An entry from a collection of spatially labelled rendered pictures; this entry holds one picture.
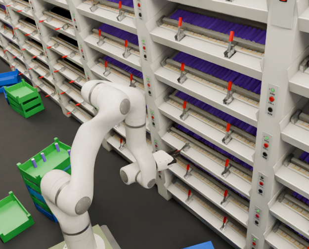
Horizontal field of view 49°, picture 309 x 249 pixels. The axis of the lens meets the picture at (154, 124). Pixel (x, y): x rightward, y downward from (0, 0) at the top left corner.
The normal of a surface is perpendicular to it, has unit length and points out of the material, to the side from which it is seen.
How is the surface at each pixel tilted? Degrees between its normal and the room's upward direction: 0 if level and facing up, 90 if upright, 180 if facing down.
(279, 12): 90
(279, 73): 90
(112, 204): 0
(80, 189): 59
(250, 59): 21
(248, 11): 111
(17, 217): 0
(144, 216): 0
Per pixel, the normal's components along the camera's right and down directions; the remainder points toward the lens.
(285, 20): -0.77, 0.43
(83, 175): 0.64, -0.14
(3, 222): -0.10, -0.81
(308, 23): -0.69, 0.69
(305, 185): -0.37, -0.61
